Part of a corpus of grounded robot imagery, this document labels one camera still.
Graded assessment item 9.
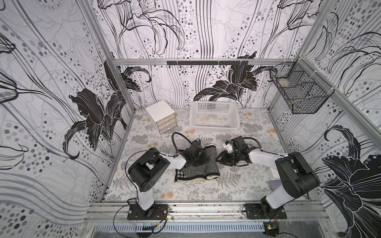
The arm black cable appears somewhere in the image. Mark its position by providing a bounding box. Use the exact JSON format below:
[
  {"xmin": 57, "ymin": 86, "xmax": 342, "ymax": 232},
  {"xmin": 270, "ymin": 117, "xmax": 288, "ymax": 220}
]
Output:
[
  {"xmin": 243, "ymin": 136, "xmax": 263, "ymax": 151},
  {"xmin": 171, "ymin": 131, "xmax": 193, "ymax": 155}
]

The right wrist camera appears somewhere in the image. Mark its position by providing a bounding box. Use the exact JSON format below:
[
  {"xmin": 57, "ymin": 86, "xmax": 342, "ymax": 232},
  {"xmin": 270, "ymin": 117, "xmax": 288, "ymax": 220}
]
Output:
[{"xmin": 223, "ymin": 141, "xmax": 235, "ymax": 154}]

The white slotted cable duct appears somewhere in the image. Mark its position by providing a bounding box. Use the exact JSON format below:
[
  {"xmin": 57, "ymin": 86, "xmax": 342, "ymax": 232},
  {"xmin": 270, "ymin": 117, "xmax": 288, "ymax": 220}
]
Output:
[{"xmin": 94, "ymin": 222, "xmax": 265, "ymax": 233}]

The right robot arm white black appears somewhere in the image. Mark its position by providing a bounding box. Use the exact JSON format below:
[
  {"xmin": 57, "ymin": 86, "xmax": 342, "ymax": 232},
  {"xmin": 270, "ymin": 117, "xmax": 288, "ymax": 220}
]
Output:
[{"xmin": 217, "ymin": 136, "xmax": 320, "ymax": 213}]

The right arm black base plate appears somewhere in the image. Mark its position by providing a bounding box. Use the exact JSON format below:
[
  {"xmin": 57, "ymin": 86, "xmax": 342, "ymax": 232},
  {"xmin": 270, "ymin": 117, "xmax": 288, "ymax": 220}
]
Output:
[{"xmin": 242, "ymin": 203, "xmax": 287, "ymax": 220}]

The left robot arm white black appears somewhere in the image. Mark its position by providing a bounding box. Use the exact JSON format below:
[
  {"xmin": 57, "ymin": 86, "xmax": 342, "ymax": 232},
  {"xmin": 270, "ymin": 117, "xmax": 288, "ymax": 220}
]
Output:
[{"xmin": 127, "ymin": 139, "xmax": 203, "ymax": 212}]

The black wire wall basket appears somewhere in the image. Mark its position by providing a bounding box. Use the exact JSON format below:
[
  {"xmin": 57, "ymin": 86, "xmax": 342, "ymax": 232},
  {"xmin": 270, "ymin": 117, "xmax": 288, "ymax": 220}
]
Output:
[{"xmin": 269, "ymin": 61, "xmax": 334, "ymax": 114}]

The white and grey box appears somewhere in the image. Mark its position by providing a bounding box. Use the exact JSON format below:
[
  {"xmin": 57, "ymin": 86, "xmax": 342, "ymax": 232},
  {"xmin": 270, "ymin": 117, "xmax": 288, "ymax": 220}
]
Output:
[{"xmin": 269, "ymin": 178, "xmax": 282, "ymax": 191}]

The black white knitted scarf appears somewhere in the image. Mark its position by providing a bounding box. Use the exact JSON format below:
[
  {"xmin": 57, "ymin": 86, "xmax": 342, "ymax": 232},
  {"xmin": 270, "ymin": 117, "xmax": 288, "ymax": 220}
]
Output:
[{"xmin": 175, "ymin": 144, "xmax": 220, "ymax": 182}]

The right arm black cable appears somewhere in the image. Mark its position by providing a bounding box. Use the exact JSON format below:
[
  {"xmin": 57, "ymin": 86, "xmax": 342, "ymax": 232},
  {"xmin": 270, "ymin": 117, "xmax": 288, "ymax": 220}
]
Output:
[{"xmin": 243, "ymin": 136, "xmax": 263, "ymax": 151}]

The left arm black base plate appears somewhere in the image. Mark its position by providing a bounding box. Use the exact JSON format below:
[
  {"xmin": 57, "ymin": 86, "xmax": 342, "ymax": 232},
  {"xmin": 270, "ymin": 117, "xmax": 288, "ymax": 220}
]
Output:
[{"xmin": 127, "ymin": 203, "xmax": 170, "ymax": 221}]

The white plastic perforated basket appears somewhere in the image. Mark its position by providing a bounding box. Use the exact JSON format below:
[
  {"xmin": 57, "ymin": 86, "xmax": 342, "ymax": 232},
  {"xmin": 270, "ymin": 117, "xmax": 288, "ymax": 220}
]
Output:
[{"xmin": 189, "ymin": 101, "xmax": 240, "ymax": 133}]

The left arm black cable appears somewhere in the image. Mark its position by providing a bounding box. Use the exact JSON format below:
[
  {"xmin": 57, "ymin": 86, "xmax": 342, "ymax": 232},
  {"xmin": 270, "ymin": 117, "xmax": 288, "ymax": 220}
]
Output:
[{"xmin": 171, "ymin": 131, "xmax": 193, "ymax": 155}]

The black bar on rail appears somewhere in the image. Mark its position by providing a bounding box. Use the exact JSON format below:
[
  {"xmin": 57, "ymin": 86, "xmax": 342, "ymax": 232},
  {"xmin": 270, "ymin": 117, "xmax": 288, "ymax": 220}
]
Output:
[{"xmin": 166, "ymin": 60, "xmax": 249, "ymax": 65}]

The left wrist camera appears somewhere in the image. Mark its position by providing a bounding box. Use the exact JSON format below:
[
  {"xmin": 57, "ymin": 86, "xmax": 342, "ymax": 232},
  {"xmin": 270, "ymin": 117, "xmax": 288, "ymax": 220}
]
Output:
[{"xmin": 194, "ymin": 138, "xmax": 201, "ymax": 145}]

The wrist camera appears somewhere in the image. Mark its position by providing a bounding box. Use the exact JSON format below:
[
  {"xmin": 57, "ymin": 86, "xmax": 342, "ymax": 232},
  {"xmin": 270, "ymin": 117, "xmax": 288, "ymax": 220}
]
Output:
[
  {"xmin": 194, "ymin": 138, "xmax": 201, "ymax": 145},
  {"xmin": 223, "ymin": 141, "xmax": 235, "ymax": 154}
]

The small white drawer cabinet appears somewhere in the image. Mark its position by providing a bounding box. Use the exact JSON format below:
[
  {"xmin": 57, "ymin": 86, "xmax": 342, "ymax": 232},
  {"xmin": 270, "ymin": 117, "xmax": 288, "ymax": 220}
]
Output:
[{"xmin": 145, "ymin": 100, "xmax": 178, "ymax": 134}]

